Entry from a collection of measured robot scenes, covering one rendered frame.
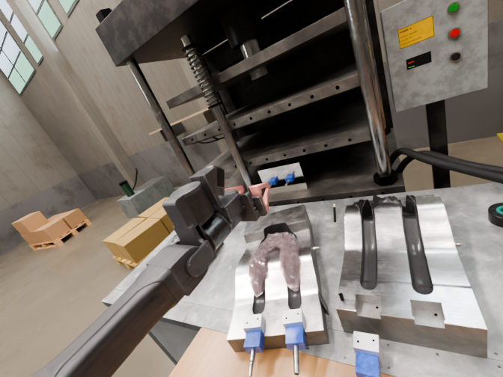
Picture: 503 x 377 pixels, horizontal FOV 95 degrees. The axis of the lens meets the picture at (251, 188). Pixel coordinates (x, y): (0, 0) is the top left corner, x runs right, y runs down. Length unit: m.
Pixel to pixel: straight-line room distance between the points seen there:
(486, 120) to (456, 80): 2.28
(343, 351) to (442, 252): 0.34
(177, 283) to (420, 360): 0.52
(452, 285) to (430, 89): 0.82
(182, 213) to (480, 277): 0.72
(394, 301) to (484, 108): 3.02
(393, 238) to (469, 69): 0.76
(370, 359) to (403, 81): 1.02
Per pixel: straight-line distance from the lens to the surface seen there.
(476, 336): 0.65
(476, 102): 3.46
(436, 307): 0.66
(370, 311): 0.67
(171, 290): 0.37
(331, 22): 1.20
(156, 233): 3.24
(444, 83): 1.27
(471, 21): 1.26
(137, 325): 0.37
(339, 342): 0.71
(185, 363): 0.86
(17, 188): 10.26
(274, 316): 0.72
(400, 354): 0.69
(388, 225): 0.79
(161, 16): 1.41
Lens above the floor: 1.40
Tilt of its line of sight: 22 degrees down
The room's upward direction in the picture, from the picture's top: 24 degrees counter-clockwise
